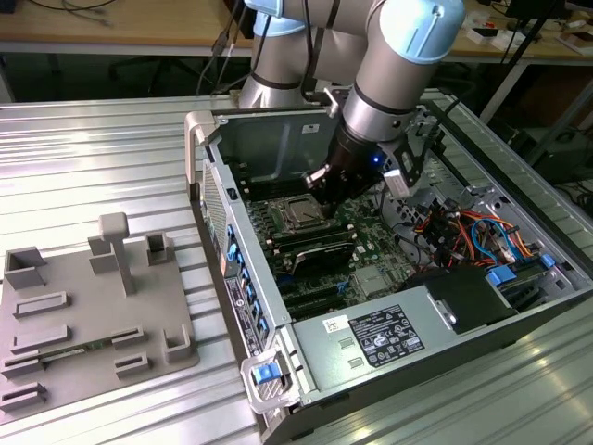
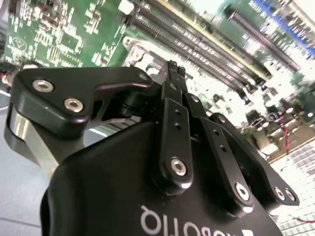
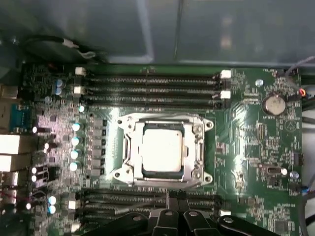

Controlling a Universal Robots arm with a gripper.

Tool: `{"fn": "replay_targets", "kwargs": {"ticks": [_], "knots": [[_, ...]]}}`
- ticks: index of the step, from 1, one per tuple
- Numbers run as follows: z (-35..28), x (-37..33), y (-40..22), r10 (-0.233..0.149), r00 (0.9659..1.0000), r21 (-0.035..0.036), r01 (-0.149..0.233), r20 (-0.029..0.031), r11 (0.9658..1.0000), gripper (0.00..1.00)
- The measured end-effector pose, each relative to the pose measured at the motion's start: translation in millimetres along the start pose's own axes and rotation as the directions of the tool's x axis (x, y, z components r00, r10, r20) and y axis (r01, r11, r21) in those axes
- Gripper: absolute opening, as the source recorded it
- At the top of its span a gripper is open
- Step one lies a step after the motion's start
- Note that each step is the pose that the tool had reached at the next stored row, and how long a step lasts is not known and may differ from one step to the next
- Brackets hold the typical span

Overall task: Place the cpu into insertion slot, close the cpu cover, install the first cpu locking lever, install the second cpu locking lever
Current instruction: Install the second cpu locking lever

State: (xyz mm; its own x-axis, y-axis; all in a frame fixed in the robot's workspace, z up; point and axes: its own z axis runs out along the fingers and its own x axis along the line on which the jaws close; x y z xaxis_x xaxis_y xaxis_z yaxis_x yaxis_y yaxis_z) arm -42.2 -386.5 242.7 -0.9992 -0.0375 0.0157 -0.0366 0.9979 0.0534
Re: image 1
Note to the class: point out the wooden desk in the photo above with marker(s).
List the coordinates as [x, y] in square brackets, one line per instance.
[139, 28]

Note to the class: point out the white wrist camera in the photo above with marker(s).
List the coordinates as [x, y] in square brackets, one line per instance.
[398, 183]

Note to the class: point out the grey parts rack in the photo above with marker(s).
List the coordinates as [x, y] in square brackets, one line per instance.
[92, 306]

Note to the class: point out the white box black top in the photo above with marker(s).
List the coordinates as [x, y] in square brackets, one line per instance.
[484, 37]

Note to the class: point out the silver chipset heat sink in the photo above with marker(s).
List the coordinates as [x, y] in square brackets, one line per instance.
[370, 280]

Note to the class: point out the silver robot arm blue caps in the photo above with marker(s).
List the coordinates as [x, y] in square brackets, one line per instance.
[384, 92]

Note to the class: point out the pale box on desk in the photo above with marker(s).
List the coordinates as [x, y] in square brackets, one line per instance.
[579, 41]

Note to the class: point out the green RAM stick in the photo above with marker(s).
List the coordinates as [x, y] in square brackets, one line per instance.
[74, 348]

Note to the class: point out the blue expansion latch strip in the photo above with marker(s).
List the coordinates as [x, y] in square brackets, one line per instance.
[234, 257]

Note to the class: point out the small blue clip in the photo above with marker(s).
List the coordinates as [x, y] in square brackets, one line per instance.
[546, 261]

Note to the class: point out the blue case latch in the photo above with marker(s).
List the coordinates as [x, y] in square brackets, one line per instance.
[265, 373]

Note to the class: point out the black plastic shroud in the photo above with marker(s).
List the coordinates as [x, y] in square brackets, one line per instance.
[463, 292]

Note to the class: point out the black expansion slots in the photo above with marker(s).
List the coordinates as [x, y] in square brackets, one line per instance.
[315, 303]

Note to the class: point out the black power supply label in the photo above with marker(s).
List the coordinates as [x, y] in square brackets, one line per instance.
[384, 336]

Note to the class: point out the green motherboard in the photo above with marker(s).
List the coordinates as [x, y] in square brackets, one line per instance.
[370, 241]

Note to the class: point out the white barcode sticker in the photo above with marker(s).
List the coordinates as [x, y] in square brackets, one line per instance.
[336, 323]

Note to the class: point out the blue plastic disk carrier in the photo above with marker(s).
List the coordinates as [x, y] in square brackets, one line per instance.
[502, 277]

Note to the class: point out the black RAM slots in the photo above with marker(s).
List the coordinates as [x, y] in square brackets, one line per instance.
[259, 185]

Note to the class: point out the silver CPU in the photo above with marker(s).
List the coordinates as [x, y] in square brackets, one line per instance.
[301, 211]

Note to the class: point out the small silver wrist camera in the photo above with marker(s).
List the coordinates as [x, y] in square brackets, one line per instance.
[316, 177]

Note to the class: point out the grey power supply unit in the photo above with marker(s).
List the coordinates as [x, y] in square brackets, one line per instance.
[324, 352]

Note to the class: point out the open grey PC case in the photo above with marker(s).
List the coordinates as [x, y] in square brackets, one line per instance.
[259, 139]

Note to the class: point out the metal drive cage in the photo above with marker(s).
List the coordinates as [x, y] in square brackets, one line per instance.
[435, 171]

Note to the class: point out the CPU socket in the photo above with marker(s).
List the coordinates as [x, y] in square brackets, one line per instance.
[296, 226]

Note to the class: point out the black installed RAM sticks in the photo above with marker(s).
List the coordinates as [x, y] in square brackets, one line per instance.
[310, 234]

